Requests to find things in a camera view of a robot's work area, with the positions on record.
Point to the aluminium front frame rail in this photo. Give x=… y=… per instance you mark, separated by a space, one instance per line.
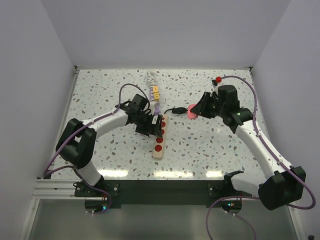
x=278 y=188

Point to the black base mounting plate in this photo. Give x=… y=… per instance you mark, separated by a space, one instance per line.
x=153 y=192

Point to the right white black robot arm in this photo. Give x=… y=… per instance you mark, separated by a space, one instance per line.
x=240 y=121

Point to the beige red power strip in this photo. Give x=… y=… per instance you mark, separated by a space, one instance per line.
x=159 y=144

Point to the olive yellow charger plug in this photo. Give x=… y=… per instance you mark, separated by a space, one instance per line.
x=156 y=96

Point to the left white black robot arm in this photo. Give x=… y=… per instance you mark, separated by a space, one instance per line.
x=77 y=142

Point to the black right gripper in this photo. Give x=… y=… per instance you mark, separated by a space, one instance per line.
x=201 y=107

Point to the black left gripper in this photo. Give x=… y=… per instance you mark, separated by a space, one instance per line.
x=154 y=129

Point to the pink square adapter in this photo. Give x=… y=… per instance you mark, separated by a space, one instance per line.
x=190 y=114

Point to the purple power strip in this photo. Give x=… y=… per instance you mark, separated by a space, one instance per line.
x=154 y=105

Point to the orange yellow charger plug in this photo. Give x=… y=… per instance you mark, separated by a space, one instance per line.
x=155 y=89

